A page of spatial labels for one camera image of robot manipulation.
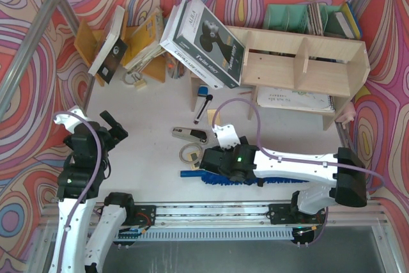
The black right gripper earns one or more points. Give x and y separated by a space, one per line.
208 158

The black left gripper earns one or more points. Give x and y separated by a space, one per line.
112 128

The blue microfiber duster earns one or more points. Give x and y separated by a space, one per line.
214 179

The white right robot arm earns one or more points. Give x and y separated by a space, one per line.
336 178

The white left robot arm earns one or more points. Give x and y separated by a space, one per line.
85 168

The light wooden bookshelf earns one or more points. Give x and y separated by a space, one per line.
318 64

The yellow blue calculator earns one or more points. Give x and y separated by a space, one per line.
195 166

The grey black stapler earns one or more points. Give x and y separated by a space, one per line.
191 135

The small brass padlock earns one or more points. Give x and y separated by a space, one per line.
140 84

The yellow sticky note pad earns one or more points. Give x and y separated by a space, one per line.
213 117

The black and white marker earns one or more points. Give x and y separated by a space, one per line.
203 109

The black and white paperback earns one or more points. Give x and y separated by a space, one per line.
110 48

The blue and white eraser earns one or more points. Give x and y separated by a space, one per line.
202 91

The yellow wooden book stand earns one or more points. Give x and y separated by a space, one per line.
86 41

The yellow book stack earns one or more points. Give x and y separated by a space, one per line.
144 43

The coloured pencils bundle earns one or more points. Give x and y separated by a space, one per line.
175 68

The large Twins story book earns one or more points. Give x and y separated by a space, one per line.
205 39

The pink pig figurine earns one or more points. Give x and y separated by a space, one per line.
347 115

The mint green desk organizer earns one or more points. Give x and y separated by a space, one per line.
319 19

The blue bound book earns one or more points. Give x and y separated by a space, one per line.
348 21

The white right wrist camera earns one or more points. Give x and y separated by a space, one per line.
226 136

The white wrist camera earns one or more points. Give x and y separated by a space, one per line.
69 121
226 136

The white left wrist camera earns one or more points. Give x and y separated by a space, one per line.
69 121

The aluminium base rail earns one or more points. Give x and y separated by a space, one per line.
172 222

